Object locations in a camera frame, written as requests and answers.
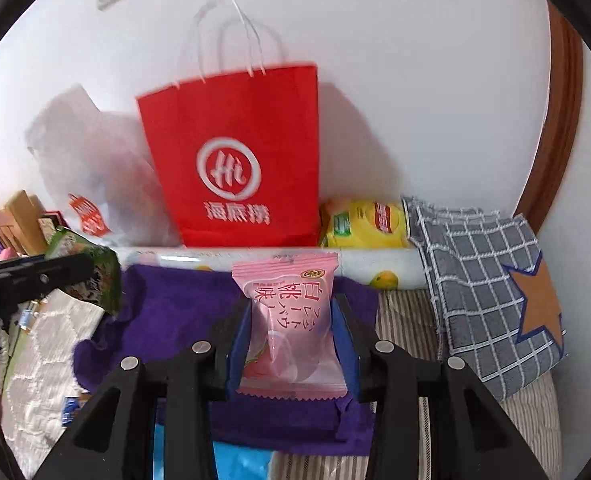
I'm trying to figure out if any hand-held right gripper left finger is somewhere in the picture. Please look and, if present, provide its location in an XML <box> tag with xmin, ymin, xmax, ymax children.
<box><xmin>32</xmin><ymin>300</ymin><xmax>253</xmax><ymax>480</ymax></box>

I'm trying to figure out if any brown wooden door frame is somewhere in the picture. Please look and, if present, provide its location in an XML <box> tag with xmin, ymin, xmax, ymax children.
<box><xmin>515</xmin><ymin>0</ymin><xmax>583</xmax><ymax>233</ymax></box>

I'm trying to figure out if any red paper bag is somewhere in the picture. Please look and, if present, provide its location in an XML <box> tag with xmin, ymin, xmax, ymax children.
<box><xmin>136</xmin><ymin>0</ymin><xmax>322</xmax><ymax>248</ymax></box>

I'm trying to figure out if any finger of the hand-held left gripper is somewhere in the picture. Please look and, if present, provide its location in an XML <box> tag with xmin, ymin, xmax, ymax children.
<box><xmin>0</xmin><ymin>254</ymin><xmax>94</xmax><ymax>306</ymax></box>

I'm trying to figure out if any wooden chair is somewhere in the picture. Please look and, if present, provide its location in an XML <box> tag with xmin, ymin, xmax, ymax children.
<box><xmin>0</xmin><ymin>190</ymin><xmax>51</xmax><ymax>256</ymax></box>

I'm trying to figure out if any pink snack packet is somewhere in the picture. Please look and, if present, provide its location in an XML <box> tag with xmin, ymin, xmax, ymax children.
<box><xmin>231</xmin><ymin>252</ymin><xmax>349</xmax><ymax>402</ymax></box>

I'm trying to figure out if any grey checked cloth with star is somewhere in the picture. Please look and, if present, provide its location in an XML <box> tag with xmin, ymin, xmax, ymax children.
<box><xmin>401</xmin><ymin>195</ymin><xmax>569</xmax><ymax>401</ymax></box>

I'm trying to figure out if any white fruit print roll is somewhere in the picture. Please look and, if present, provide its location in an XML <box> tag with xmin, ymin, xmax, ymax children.
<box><xmin>120</xmin><ymin>247</ymin><xmax>426</xmax><ymax>291</ymax></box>

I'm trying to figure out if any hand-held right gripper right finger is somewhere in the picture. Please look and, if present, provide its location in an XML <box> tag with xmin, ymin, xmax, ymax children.
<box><xmin>333</xmin><ymin>292</ymin><xmax>551</xmax><ymax>480</ymax></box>

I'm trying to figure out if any dark framed box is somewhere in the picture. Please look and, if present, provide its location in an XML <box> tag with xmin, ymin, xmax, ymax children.
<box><xmin>38</xmin><ymin>212</ymin><xmax>68</xmax><ymax>243</ymax></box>

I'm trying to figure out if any white translucent plastic bag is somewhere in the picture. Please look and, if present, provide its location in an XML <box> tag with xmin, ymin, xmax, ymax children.
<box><xmin>25</xmin><ymin>82</ymin><xmax>183</xmax><ymax>248</ymax></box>

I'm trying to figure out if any purple cloth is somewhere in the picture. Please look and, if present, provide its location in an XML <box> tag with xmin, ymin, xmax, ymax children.
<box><xmin>72</xmin><ymin>262</ymin><xmax>381</xmax><ymax>456</ymax></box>

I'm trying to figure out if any yellow drink pack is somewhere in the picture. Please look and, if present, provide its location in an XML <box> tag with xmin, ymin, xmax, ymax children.
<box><xmin>319</xmin><ymin>199</ymin><xmax>411</xmax><ymax>250</ymax></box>

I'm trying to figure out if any striped bed sheet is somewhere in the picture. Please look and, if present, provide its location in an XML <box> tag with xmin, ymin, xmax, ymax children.
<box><xmin>275</xmin><ymin>287</ymin><xmax>563</xmax><ymax>480</ymax></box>

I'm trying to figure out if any green snack packet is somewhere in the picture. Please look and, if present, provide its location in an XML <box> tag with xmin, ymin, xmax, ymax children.
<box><xmin>45</xmin><ymin>227</ymin><xmax>122</xmax><ymax>317</ymax></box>

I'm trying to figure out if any light blue plastic packet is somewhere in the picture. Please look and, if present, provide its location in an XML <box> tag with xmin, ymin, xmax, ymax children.
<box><xmin>152</xmin><ymin>425</ymin><xmax>276</xmax><ymax>480</ymax></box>

